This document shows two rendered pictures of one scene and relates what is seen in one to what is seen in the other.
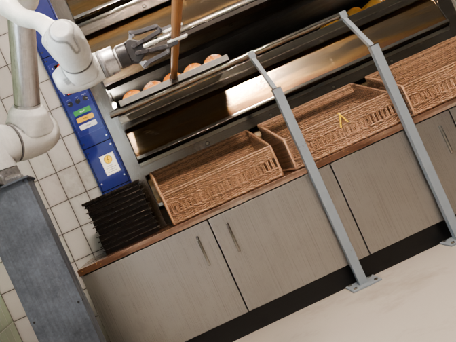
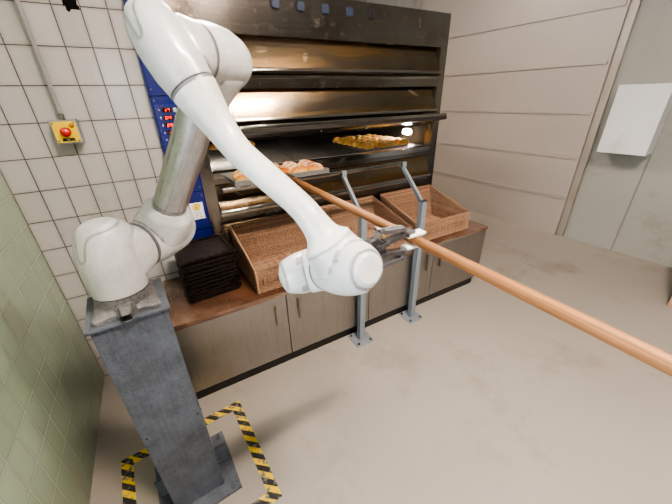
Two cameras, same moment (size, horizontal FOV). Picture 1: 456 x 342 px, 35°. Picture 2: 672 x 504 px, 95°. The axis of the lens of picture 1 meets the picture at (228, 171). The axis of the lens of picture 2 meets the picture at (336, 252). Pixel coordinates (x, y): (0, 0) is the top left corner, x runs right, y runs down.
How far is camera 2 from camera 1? 1.96 m
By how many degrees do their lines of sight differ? 35
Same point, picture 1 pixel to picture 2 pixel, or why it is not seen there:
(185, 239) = (266, 307)
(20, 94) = (168, 199)
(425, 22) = (419, 170)
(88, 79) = not seen: hidden behind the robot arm
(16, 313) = (81, 314)
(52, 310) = (169, 425)
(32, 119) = (177, 228)
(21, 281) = (139, 407)
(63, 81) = (301, 288)
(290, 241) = (331, 311)
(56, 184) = not seen: hidden behind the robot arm
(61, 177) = not seen: hidden behind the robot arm
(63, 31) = (372, 274)
